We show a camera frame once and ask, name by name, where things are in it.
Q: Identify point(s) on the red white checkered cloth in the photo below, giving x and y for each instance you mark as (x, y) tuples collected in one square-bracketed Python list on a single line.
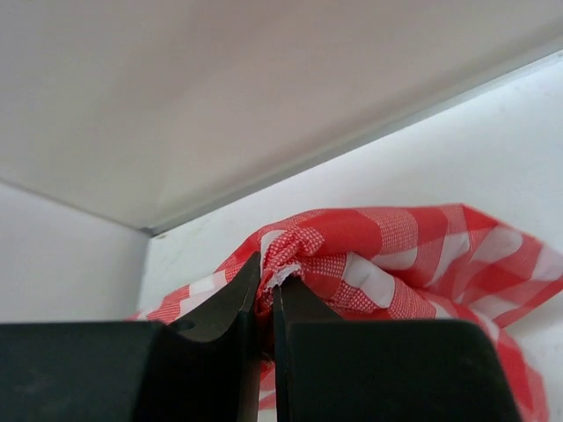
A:
[(383, 263)]

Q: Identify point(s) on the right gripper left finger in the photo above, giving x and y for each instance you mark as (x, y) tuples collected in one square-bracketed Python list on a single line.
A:
[(219, 379)]

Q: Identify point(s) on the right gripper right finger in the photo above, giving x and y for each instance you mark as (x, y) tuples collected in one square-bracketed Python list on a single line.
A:
[(301, 319)]

